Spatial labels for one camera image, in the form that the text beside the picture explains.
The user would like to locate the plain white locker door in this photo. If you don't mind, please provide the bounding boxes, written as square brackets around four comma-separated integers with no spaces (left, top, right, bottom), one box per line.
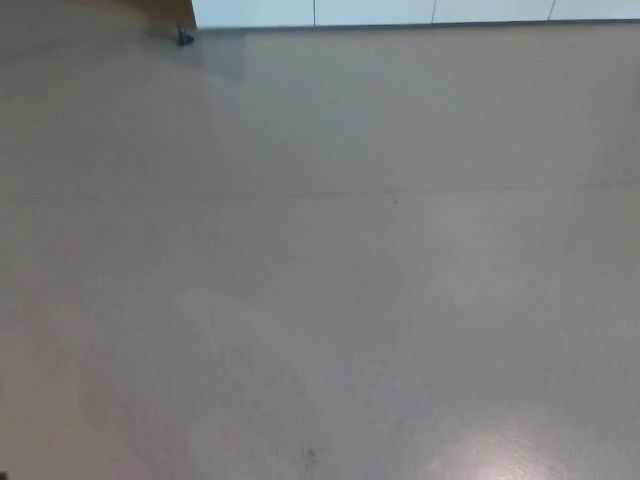
[432,0,554,25]
[552,0,640,23]

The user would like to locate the white locker door 2D04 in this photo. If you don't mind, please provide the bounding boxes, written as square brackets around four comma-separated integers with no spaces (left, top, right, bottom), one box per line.
[193,0,317,28]

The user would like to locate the white locker cabinet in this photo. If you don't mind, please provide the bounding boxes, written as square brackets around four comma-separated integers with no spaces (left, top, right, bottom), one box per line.
[192,0,640,29]

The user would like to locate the white locker door 2D08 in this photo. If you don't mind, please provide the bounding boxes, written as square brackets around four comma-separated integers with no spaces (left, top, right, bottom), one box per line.
[314,0,434,27]

